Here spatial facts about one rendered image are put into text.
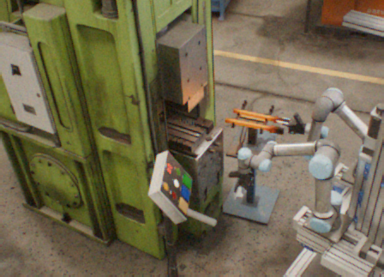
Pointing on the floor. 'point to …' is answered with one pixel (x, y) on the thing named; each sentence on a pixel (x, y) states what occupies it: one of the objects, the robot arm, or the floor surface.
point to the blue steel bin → (219, 0)
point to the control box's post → (171, 245)
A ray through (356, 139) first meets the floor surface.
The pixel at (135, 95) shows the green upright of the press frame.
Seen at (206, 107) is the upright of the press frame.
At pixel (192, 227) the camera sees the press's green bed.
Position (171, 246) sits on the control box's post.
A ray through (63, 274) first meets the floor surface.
